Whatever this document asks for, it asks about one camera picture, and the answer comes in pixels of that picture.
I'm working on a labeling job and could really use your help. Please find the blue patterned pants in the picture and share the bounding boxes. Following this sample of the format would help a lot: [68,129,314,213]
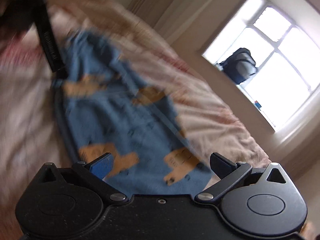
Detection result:
[53,31,213,196]

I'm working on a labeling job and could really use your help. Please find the small blue object on sill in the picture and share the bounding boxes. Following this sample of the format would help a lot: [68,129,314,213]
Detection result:
[254,101,261,110]

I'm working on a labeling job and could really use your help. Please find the pink floral bedspread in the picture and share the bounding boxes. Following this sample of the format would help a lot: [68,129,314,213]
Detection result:
[0,0,272,240]

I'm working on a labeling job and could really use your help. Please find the blue backpack on windowsill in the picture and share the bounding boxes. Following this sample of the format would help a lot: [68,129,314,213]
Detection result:
[219,48,258,85]

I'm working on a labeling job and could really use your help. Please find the window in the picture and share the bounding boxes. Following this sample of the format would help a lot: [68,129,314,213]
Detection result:
[202,0,319,130]

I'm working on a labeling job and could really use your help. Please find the beige curtain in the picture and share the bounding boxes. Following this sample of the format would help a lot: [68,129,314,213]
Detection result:
[129,0,212,44]

